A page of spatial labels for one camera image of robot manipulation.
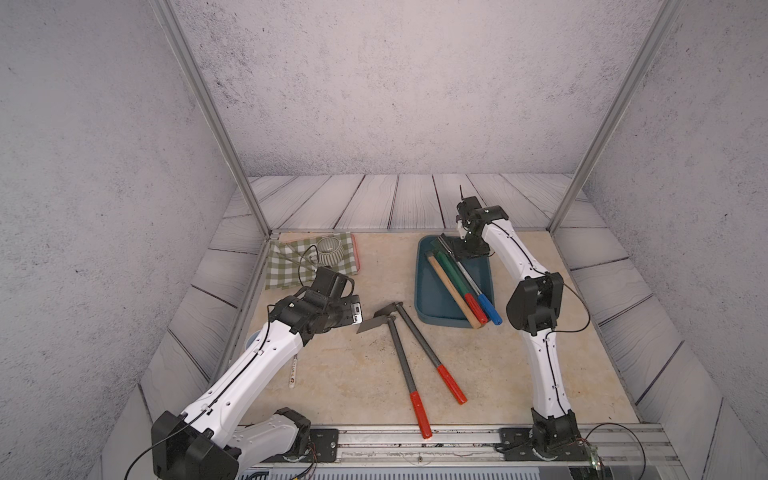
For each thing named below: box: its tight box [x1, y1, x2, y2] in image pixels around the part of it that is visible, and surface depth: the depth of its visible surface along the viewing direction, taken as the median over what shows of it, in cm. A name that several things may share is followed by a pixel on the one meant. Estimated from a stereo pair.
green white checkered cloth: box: [265, 232, 358, 290], surface depth 113 cm
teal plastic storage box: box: [414, 235, 495, 328], surface depth 103 cm
